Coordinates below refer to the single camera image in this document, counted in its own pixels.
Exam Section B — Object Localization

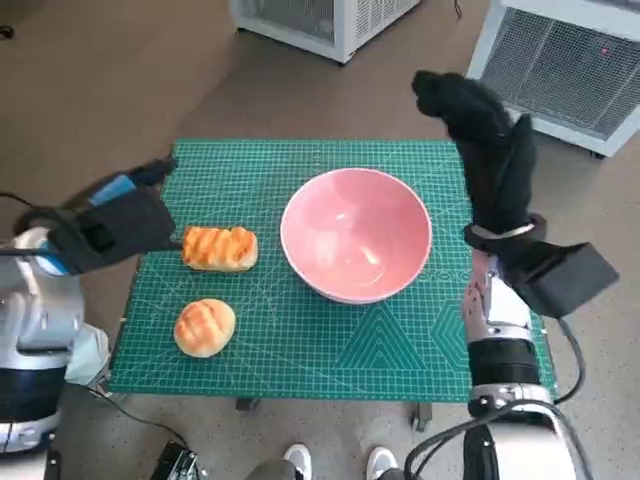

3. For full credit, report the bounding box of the black floor device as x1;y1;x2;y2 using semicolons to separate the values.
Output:
157;439;209;480

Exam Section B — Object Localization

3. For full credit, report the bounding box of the oblong toy bread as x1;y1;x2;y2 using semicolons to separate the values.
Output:
181;225;260;273

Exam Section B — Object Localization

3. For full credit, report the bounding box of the large white mesh cabinet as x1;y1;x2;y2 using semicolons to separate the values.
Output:
464;0;640;159

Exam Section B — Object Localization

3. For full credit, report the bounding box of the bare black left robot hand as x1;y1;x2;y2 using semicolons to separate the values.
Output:
87;156;180;207

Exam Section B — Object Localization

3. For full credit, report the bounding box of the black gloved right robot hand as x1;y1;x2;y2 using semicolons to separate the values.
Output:
410;69;539;236

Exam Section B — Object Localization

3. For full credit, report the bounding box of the low white mesh cabinet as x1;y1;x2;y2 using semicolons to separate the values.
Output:
228;0;421;65

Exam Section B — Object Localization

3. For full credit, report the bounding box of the white shoe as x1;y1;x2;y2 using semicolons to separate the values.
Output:
282;442;314;480
365;444;400;480

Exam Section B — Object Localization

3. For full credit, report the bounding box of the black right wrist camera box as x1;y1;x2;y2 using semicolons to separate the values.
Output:
513;241;620;317

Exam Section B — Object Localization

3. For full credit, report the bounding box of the pink bowl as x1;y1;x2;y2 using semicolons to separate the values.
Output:
279;168;433;305

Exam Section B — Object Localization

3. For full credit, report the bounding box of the round toy bread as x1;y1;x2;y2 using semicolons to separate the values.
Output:
173;298;237;359

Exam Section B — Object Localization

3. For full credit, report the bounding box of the green cutting mat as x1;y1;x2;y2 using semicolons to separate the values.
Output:
107;138;559;405

